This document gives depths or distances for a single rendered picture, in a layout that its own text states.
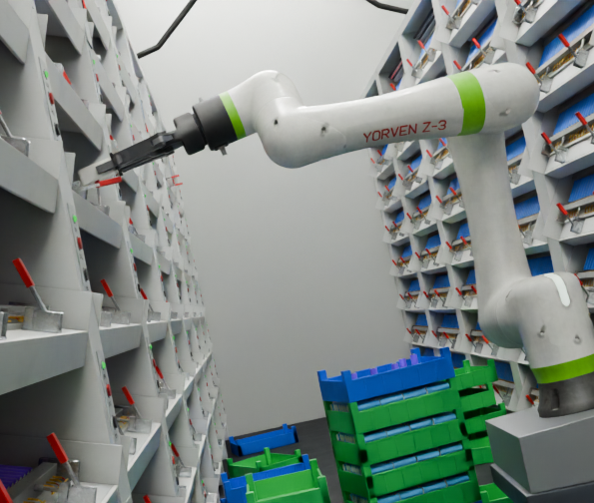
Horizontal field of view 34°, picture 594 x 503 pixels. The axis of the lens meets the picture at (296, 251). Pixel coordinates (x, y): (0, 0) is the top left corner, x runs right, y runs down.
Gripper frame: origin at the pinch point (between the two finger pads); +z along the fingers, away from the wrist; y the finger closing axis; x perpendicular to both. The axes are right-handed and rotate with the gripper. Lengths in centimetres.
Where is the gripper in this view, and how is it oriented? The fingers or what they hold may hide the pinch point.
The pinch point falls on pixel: (97, 172)
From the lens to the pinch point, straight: 186.3
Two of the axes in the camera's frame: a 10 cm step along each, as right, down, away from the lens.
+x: -4.0, -9.2, 0.3
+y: -0.6, 0.6, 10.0
